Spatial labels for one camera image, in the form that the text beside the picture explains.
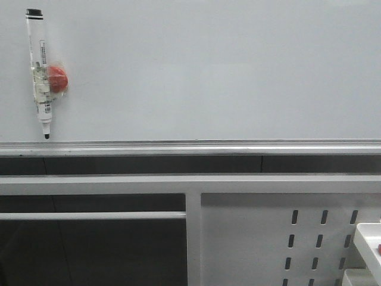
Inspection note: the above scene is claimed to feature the red round magnet taped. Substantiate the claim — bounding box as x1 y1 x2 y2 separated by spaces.
48 66 68 93

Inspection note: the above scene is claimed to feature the white whiteboard marker black cap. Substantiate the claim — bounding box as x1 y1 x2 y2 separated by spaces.
26 8 52 139

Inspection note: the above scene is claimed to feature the white metal pegboard stand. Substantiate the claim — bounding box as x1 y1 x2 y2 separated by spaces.
1 174 380 285

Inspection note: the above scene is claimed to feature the white plastic marker tray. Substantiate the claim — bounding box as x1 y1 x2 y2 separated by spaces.
353 223 380 285

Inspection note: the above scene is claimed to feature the lower white plastic tray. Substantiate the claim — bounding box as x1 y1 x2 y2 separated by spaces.
341 269 376 286

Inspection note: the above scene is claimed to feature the white whiteboard with aluminium frame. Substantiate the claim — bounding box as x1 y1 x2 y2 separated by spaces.
1 1 380 156

